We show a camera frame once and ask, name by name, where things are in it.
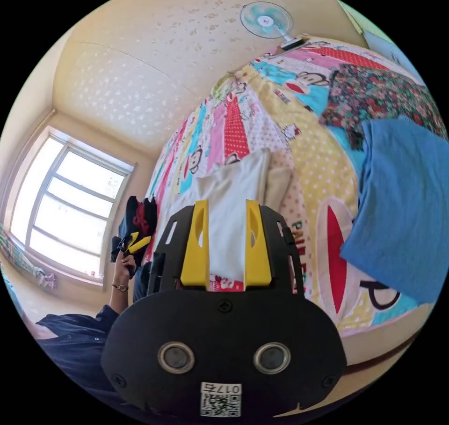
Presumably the beige sweater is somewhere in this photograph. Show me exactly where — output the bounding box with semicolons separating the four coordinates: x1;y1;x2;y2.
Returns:
165;147;295;282

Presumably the wall fan with teal blades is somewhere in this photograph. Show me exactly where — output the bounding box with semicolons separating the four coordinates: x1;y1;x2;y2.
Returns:
239;0;306;51

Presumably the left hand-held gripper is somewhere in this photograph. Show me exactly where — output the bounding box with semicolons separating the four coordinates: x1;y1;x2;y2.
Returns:
110;232;152;279

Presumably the person's left hand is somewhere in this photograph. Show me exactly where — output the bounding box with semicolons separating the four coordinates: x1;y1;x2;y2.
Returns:
113;252;137;286

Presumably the pile of clothes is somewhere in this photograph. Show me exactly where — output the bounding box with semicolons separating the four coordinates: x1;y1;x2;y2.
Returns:
117;195;159;268

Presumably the person's body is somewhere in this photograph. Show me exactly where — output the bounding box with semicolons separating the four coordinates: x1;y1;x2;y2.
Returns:
33;262;157;410

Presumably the blue garment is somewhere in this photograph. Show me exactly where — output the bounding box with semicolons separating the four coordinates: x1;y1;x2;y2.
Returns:
339;115;449;307

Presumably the bed with printed patchwork quilt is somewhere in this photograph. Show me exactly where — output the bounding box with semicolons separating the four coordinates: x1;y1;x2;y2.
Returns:
144;37;449;338

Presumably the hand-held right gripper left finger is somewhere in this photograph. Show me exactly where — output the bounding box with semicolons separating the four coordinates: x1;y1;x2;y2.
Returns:
180;200;211;288

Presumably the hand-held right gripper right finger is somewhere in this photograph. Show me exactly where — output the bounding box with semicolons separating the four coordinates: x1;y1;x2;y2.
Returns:
244;199;274;290

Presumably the window with white frame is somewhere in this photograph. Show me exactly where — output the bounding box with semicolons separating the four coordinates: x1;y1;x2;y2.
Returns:
0;125;138;289

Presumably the dark floral garment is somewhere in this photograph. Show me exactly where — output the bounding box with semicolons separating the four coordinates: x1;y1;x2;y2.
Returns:
317;62;442;152

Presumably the person's left forearm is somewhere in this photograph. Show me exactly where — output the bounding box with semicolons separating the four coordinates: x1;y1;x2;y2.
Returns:
109;283;130;310

